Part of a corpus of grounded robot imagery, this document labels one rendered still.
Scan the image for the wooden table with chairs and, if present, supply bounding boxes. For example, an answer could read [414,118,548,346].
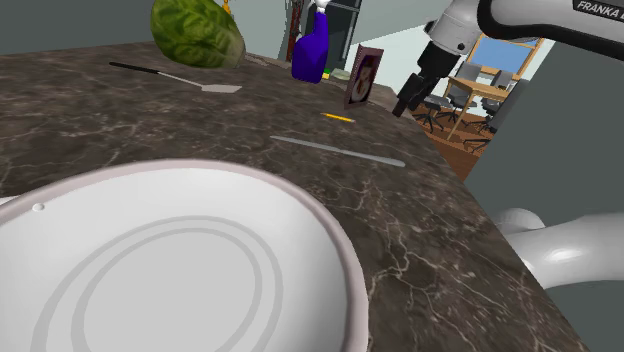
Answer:
[414,61,520,153]

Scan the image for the framed picture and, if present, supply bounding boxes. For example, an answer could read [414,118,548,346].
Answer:
[343,43,385,110]

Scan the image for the blue spray bottle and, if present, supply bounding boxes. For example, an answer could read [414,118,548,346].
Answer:
[290,0,333,85]

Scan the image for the grey butter knife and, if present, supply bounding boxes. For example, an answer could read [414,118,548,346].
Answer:
[269,135,407,168]

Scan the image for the green lettuce head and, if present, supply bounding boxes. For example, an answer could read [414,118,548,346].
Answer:
[149,0,247,69]

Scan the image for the large white bowl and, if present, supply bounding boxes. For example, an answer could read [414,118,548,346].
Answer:
[0,158,370,352]

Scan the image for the window with wooden frame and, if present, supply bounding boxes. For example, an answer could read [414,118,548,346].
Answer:
[467,32,546,82]

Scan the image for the spatula with black handle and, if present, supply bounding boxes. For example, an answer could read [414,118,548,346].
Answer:
[108,61,243,94]

